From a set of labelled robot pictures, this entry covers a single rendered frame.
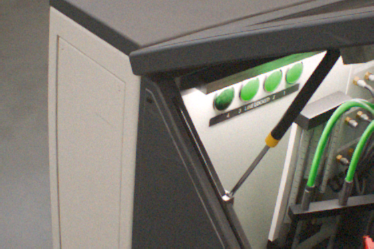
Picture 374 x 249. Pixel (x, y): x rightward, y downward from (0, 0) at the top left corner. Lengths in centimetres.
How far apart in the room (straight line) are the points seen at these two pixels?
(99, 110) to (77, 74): 8
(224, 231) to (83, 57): 40
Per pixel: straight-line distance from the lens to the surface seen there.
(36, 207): 324
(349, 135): 172
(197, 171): 117
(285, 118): 102
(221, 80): 124
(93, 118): 136
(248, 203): 153
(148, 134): 124
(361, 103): 129
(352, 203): 159
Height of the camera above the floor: 203
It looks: 31 degrees down
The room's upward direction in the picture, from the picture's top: 6 degrees clockwise
